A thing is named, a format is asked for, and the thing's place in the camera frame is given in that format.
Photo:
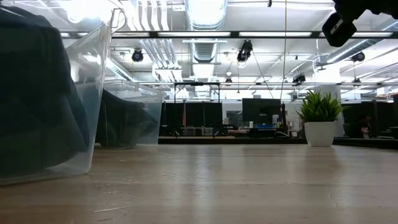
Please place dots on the silver air duct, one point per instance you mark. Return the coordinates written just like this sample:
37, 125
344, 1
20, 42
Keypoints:
203, 51

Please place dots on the black computer monitor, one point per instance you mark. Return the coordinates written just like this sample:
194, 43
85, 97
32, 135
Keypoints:
261, 112

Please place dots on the person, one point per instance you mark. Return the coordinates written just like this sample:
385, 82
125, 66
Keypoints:
363, 127

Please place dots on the black partition panels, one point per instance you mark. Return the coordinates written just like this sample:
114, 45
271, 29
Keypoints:
192, 115

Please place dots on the green plant in white pot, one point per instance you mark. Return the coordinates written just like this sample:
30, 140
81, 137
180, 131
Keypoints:
320, 133

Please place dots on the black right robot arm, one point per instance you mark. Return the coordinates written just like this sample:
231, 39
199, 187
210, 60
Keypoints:
339, 29

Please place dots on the black overhead crossbar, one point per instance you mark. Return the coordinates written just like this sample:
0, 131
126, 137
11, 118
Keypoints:
234, 34

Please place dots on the black aluminium table frame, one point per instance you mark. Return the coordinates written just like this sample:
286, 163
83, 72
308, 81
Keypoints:
280, 141

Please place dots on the clear plastic bin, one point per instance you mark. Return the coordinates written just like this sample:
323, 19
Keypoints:
93, 62
155, 102

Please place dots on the black metal rack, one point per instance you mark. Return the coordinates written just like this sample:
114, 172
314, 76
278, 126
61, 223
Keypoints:
196, 83

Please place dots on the dark garment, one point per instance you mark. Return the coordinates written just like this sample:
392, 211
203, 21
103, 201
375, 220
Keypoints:
121, 121

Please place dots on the black ceiling camera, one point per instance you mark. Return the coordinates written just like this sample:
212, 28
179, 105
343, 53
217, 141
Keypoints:
244, 50

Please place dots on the black ceiling lamp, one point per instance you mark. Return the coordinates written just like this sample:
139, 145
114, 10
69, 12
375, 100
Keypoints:
358, 56
299, 77
137, 55

